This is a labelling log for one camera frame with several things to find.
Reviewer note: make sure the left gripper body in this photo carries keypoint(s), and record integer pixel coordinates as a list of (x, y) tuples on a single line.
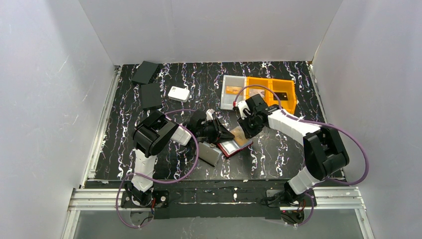
[(214, 131)]

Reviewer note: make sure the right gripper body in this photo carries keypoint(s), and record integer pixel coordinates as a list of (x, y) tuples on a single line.
[(248, 124)]

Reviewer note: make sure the red leather card holder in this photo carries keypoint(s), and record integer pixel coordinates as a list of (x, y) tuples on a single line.
[(231, 147)]

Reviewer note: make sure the orange credit card from holder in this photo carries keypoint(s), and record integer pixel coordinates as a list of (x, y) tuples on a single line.
[(240, 138)]

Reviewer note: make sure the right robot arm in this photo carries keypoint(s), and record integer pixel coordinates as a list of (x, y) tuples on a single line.
[(324, 151)]

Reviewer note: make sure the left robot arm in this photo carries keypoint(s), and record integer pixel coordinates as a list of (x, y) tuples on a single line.
[(152, 135)]

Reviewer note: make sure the silver metal card case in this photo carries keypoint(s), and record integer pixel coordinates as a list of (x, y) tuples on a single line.
[(209, 153)]

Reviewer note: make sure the silver VIP credit card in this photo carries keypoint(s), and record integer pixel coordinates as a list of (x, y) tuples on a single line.
[(253, 91)]

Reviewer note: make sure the orange credit card in bin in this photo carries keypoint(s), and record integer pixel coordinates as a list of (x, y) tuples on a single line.
[(232, 90)]

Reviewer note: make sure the black VIP credit card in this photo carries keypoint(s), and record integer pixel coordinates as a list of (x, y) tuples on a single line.
[(283, 96)]

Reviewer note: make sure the white square device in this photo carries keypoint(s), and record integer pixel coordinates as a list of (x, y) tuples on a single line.
[(179, 94)]

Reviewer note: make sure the yellow middle plastic bin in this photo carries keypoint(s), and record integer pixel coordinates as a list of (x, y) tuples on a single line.
[(260, 83)]

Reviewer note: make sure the yellow plastic bin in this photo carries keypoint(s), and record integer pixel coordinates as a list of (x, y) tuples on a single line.
[(285, 91), (260, 83)]

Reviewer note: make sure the white plastic bin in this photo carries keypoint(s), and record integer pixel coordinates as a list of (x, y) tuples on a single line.
[(226, 100)]

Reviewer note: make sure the yellow right plastic bin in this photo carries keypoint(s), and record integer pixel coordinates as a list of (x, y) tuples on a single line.
[(285, 91)]

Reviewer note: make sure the black box near device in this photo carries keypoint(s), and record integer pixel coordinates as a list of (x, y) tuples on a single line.
[(151, 96)]

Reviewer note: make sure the black box far corner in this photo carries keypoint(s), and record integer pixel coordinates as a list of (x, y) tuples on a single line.
[(146, 72)]

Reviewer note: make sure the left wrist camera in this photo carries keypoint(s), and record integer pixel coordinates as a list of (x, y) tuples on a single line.
[(210, 114)]

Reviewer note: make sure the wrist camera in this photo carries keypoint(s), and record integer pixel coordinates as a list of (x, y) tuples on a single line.
[(243, 109), (210, 114)]

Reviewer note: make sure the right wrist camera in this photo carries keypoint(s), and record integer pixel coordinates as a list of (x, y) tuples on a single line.
[(243, 109)]

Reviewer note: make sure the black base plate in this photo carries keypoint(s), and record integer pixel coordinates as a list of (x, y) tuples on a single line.
[(214, 199)]

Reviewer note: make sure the aluminium frame rail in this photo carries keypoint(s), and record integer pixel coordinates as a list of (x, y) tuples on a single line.
[(327, 198)]

